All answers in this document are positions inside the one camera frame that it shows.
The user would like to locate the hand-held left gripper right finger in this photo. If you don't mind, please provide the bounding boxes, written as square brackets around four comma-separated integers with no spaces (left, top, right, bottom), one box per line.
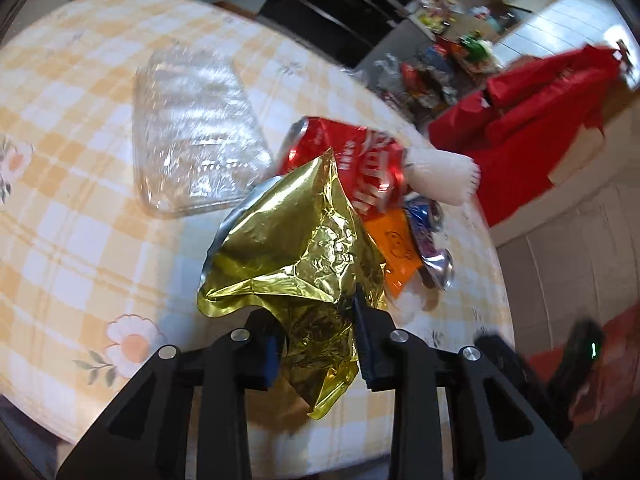
[352,292,583,480]

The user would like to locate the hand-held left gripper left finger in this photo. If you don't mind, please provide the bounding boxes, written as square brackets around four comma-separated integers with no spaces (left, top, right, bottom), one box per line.
[55,310,281,480]

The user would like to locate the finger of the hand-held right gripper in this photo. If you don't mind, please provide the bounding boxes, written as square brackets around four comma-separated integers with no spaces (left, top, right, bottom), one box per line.
[474,334,573,443]

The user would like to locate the silver crushed can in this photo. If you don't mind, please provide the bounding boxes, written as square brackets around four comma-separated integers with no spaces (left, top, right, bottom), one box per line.
[422,250,456,292]

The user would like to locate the gold foil bag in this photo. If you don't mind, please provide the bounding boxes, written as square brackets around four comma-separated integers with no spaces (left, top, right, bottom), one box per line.
[196,147,388,421]

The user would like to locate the blue crushed can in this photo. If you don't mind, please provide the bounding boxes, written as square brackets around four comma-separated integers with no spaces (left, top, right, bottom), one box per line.
[402,197,446,256]

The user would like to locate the white foam fruit net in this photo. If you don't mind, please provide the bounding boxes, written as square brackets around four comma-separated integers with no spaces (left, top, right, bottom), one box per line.
[404,149,482,207]

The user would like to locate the red snack packet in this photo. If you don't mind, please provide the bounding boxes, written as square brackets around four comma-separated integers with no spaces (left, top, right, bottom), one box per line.
[280,116,411,221]

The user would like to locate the clear plastic tray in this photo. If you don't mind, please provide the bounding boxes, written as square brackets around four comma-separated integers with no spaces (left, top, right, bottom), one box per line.
[132,45,273,218]

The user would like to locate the yellow plaid tablecloth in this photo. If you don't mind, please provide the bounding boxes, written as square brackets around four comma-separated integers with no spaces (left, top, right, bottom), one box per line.
[0,0,516,480]

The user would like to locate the red hanging apron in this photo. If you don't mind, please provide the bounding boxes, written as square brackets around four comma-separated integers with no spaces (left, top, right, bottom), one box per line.
[427,42,628,228]

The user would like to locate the black built-in stove oven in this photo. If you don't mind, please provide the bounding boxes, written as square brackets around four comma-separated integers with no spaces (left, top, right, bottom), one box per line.
[257,0,441,68]

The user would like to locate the black wire storage rack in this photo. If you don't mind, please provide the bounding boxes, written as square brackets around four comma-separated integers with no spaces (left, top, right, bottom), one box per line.
[375,42,496,111]

